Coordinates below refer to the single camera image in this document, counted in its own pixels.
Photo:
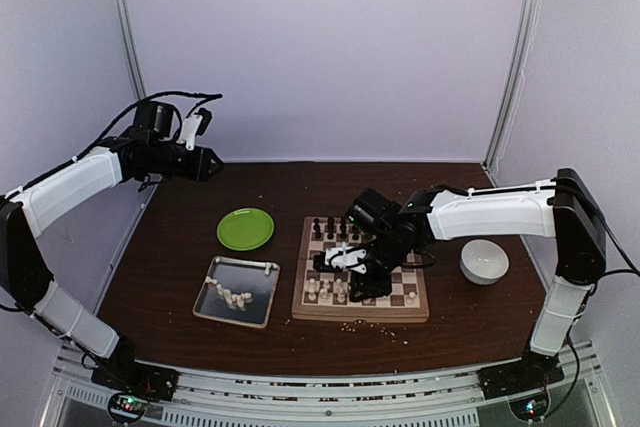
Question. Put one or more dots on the white chess bishop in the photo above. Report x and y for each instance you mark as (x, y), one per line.
(341, 296)

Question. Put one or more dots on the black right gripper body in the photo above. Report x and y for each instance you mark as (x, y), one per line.
(390, 254)

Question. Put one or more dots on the aluminium frame post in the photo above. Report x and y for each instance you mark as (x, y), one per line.
(133, 66)
(512, 88)

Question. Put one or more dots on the white bowl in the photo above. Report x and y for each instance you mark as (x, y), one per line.
(483, 262)

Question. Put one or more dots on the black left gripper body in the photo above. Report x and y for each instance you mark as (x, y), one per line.
(163, 162)

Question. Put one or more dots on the white chess pieces pile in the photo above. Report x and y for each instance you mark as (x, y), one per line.
(255, 284)

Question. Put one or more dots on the white chess knight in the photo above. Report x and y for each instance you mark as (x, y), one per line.
(324, 296)

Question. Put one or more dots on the wooden chess board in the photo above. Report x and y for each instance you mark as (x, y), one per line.
(326, 272)

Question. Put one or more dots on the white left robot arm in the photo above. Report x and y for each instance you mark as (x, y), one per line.
(29, 211)

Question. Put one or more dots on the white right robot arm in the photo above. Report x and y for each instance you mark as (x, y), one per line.
(559, 210)

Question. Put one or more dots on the aluminium frame post left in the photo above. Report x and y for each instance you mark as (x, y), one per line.
(133, 66)

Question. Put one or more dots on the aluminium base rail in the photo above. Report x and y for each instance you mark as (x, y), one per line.
(446, 397)

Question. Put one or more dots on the metal tray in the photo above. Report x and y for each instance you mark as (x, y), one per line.
(211, 305)

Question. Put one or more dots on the aluminium frame post right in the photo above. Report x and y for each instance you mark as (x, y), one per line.
(512, 88)

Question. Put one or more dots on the black chess pieces row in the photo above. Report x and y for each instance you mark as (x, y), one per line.
(336, 229)

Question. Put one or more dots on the green plate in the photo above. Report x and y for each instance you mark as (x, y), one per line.
(245, 229)

